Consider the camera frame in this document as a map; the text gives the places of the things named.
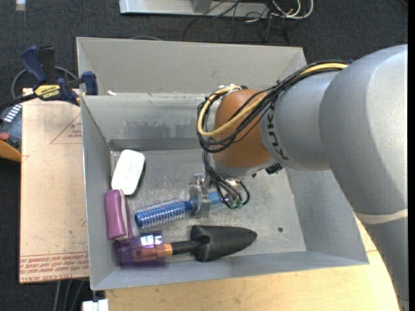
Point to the white oval case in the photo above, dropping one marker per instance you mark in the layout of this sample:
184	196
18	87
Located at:
128	171

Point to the black cylinder on white bracket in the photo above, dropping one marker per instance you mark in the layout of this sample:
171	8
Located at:
274	168

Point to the clear purple plastic box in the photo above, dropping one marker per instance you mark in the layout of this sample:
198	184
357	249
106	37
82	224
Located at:
129	255

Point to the brown cardboard board red print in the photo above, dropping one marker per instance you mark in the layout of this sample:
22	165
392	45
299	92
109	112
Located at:
52	186

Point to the grey metal bin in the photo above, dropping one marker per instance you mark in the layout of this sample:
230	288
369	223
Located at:
181	66

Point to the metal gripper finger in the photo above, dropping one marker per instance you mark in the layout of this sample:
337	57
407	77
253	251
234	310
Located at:
196	190
203	208

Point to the blue round hairbrush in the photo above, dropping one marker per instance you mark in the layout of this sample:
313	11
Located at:
162	212

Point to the purple and white brush block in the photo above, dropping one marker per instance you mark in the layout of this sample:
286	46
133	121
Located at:
114	213

